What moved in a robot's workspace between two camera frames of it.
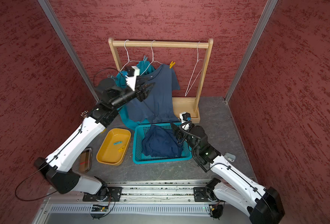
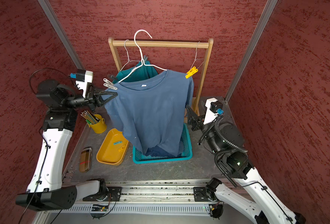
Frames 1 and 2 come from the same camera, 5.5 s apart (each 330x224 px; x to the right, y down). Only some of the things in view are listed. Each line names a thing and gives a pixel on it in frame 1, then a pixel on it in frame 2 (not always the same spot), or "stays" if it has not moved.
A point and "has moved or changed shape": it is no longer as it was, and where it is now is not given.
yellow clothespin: x=172 y=64 -> x=191 y=72
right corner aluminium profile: x=269 y=6 stays
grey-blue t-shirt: x=157 y=107 has moved or changed shape
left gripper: x=141 y=93 -> x=90 y=97
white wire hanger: x=153 y=60 -> x=141 y=58
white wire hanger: x=128 y=61 stays
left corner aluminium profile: x=70 y=48 stays
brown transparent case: x=85 y=160 stays
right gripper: x=177 y=131 -> x=194 y=118
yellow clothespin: x=122 y=148 stays
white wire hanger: x=193 y=73 -> x=195 y=58
